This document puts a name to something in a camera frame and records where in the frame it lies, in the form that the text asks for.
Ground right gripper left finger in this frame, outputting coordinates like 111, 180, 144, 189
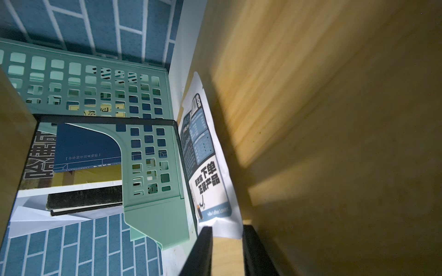
179, 227, 213, 276

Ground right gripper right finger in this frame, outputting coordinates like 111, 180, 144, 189
242, 225, 279, 276

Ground blue coffee bag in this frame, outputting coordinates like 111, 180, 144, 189
179, 72, 243, 239

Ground wooden three-tier shelf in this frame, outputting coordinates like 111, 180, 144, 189
0, 0, 442, 276

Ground dark blue book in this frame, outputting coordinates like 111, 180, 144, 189
53, 124, 122, 173

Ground green desk file organizer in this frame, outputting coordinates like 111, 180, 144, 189
1, 39, 189, 250

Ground white papers in organizer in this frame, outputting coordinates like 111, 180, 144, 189
7, 205, 92, 239

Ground beige book tall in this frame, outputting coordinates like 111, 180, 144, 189
17, 126, 122, 198

